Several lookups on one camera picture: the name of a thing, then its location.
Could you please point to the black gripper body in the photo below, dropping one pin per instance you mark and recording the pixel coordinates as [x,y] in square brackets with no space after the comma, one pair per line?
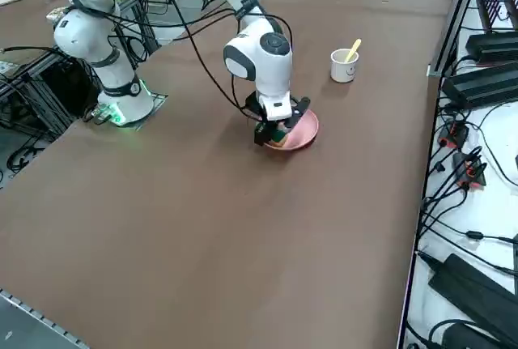
[254,107]

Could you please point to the green and yellow sponge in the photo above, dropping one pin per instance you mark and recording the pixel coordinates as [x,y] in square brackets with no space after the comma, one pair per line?
[278,136]

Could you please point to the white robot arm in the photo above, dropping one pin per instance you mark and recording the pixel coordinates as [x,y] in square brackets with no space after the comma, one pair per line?
[259,65]

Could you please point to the pink round plate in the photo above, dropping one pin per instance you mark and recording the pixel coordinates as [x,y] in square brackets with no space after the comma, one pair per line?
[303,132]

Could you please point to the white smiley face mug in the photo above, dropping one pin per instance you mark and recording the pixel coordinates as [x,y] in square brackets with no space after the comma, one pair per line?
[344,71]

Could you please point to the yellow spoon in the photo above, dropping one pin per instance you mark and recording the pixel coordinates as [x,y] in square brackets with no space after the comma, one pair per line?
[355,46]

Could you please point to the orange and black plug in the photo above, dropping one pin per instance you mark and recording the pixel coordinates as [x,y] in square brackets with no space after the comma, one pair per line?
[455,134]
[469,171]

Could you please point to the dark peg rack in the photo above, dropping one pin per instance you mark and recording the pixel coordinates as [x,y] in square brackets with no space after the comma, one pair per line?
[489,1]

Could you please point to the aluminium profile post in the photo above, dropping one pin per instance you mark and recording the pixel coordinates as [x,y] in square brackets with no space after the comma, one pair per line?
[457,17]

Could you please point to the black aluminium frame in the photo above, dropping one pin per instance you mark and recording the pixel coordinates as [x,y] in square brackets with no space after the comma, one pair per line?
[36,82]

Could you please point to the silver aluminium rail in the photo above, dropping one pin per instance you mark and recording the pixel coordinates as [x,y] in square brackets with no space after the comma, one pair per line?
[36,316]

